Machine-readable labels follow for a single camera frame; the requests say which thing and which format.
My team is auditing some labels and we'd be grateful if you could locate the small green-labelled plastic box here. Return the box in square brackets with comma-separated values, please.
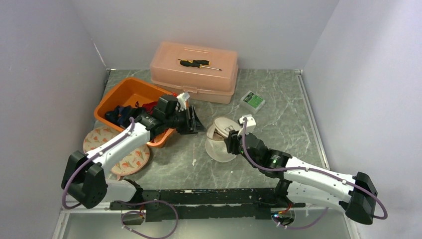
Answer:
[239, 91, 266, 114]

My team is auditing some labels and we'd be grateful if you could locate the orange plastic basin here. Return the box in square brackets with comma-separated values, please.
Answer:
[94, 77, 181, 147]

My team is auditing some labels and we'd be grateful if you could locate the red cloth garment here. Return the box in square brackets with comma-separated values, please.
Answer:
[142, 101, 158, 113]

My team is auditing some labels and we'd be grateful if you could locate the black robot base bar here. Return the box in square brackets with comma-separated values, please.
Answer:
[109, 188, 298, 222]

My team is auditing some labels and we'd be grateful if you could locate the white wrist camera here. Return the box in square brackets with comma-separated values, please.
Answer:
[238, 114, 256, 136]
[176, 92, 190, 111]

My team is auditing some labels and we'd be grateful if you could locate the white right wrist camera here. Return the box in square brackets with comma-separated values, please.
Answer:
[238, 114, 256, 136]

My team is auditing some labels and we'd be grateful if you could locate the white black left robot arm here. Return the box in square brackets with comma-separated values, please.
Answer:
[61, 93, 206, 210]

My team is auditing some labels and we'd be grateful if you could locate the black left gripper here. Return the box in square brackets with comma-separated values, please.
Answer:
[165, 106, 206, 135]

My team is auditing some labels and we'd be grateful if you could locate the dark blue cloth garment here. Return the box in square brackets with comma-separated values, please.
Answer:
[105, 106, 132, 127]

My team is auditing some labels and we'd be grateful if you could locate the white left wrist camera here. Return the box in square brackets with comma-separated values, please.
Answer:
[176, 92, 190, 111]

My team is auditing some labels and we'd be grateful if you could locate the aluminium frame rail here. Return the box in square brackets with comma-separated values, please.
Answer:
[60, 202, 139, 214]

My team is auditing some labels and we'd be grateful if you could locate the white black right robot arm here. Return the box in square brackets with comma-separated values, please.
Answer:
[224, 130, 379, 225]

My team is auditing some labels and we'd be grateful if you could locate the black cloth garment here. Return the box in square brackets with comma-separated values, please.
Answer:
[118, 106, 146, 128]

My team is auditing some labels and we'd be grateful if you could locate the beige lace bra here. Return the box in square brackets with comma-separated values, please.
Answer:
[211, 129, 225, 141]

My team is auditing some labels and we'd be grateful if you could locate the black yellow screwdriver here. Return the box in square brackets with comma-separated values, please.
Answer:
[178, 59, 222, 71]

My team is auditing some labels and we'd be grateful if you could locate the pink translucent toolbox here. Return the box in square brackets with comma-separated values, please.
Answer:
[150, 42, 238, 104]

